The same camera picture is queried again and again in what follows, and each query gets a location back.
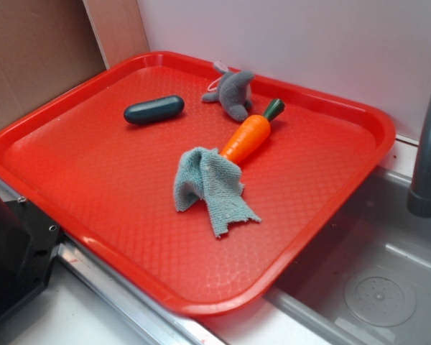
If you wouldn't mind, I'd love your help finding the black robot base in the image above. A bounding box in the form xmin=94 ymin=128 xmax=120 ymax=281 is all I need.
xmin=0 ymin=197 xmax=61 ymax=324

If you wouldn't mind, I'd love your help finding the orange toy carrot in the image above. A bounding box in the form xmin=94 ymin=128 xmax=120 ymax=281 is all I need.
xmin=220 ymin=98 xmax=285 ymax=165

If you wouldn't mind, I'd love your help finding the teal terry cloth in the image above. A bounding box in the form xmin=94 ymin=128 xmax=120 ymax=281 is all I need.
xmin=173 ymin=147 xmax=261 ymax=238

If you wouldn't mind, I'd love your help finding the grey plush toy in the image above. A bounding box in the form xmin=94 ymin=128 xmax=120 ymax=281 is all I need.
xmin=201 ymin=61 xmax=254 ymax=122

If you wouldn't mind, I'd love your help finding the dark teal capsule object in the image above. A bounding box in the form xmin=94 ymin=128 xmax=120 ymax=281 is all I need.
xmin=124 ymin=95 xmax=185 ymax=125

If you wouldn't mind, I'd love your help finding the grey toy sink basin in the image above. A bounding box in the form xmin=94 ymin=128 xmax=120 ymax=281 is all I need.
xmin=266 ymin=168 xmax=431 ymax=344

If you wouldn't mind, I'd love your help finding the brown cardboard panel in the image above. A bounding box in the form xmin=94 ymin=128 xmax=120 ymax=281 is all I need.
xmin=0 ymin=1 xmax=149 ymax=130

